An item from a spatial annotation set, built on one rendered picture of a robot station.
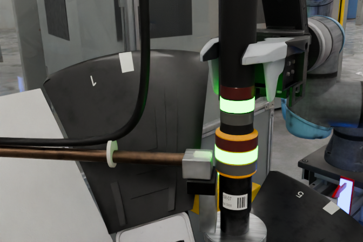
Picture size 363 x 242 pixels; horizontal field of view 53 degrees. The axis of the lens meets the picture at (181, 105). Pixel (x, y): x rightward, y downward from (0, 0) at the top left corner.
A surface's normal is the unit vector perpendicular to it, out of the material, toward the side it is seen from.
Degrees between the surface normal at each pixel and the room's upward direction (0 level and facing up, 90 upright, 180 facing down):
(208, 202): 90
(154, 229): 53
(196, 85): 42
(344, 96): 59
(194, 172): 90
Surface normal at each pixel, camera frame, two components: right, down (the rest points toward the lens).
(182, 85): 0.05, -0.51
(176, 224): -0.28, -0.34
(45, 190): 0.53, -0.47
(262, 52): 0.26, -0.55
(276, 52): 0.67, 0.19
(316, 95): -0.10, 0.27
